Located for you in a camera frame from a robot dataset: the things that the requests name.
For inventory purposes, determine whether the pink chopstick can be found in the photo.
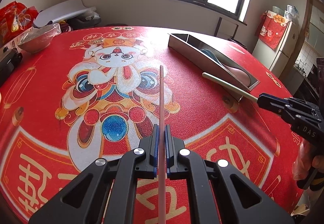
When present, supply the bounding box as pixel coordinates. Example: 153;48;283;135
158;65;166;224

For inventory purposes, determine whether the pink ceramic spoon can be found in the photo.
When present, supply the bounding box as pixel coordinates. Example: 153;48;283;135
224;65;251;87

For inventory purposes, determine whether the blue ceramic spoon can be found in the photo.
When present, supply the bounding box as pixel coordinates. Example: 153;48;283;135
201;49;222;65

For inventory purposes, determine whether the person's right hand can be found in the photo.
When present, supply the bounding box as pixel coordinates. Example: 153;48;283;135
292;140;324;180

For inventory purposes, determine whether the white refrigerator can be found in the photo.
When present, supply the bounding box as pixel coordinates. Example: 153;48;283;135
252;19;299;77

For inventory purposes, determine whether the stainless steel cutlery tray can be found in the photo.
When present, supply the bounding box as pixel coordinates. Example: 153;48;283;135
168;33;260;92

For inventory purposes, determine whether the red cloth on refrigerator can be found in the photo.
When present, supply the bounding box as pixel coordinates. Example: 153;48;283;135
255;10;291;50

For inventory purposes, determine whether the red festive table mat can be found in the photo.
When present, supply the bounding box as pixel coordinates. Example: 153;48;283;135
1;27;302;223

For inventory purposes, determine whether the metal bowl with plastic wrap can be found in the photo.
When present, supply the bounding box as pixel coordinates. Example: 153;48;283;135
18;23;61;54

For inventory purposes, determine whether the white folded board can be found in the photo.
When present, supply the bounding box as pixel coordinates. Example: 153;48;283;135
33;0;96;28

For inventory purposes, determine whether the red snack bag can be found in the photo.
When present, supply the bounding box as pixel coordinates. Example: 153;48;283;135
1;1;38;45

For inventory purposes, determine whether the black metal chair frame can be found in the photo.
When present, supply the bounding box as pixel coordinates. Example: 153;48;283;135
214;17;239;39

